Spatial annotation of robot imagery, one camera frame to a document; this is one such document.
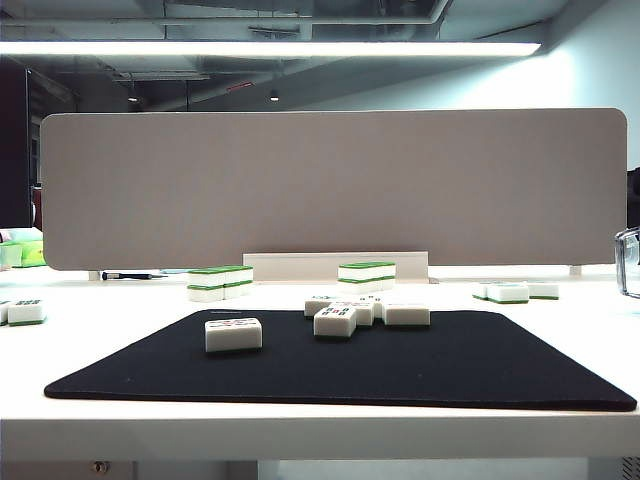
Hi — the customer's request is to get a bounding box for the bird print mahjong tile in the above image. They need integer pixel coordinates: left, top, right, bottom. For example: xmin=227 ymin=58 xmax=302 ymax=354
xmin=303 ymin=294 xmax=341 ymax=319

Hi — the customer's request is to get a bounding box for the red green bamboo mahjong tile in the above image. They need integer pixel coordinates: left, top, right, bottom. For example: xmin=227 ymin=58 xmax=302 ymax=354
xmin=204 ymin=317 xmax=264 ymax=354
xmin=349 ymin=299 xmax=385 ymax=327
xmin=313 ymin=305 xmax=359 ymax=340

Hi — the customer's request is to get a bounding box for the two-bamboo mahjong tile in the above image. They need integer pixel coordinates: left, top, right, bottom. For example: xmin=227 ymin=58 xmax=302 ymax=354
xmin=382 ymin=302 xmax=432 ymax=329

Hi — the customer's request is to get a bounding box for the beige desk divider panel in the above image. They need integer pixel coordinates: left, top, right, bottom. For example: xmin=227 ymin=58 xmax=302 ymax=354
xmin=40 ymin=108 xmax=630 ymax=272

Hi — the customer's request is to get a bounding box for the black fabric mouse mat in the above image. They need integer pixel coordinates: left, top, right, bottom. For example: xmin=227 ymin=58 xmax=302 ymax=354
xmin=43 ymin=308 xmax=639 ymax=413

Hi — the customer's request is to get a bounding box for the black blue screwdriver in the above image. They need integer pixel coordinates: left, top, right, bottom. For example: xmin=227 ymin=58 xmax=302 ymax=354
xmin=101 ymin=270 xmax=170 ymax=281

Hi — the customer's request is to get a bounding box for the long ceiling light strip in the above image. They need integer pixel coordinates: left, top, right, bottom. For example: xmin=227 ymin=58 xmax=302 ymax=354
xmin=0 ymin=40 xmax=543 ymax=58

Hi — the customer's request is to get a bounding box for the green yellow package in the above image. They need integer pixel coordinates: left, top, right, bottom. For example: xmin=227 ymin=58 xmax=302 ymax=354
xmin=12 ymin=239 xmax=45 ymax=269

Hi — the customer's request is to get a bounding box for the clear plastic container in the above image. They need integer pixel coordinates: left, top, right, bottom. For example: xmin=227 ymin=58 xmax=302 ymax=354
xmin=613 ymin=227 xmax=640 ymax=300

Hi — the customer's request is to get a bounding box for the white green carton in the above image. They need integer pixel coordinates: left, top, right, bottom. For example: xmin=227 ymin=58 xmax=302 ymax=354
xmin=0 ymin=243 xmax=24 ymax=271

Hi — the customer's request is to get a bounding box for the black monitor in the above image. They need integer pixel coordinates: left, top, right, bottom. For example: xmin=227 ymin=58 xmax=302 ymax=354
xmin=0 ymin=57 xmax=30 ymax=229

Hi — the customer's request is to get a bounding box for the white cable tray box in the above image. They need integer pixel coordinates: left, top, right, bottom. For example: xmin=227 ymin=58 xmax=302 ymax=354
xmin=242 ymin=251 xmax=430 ymax=282

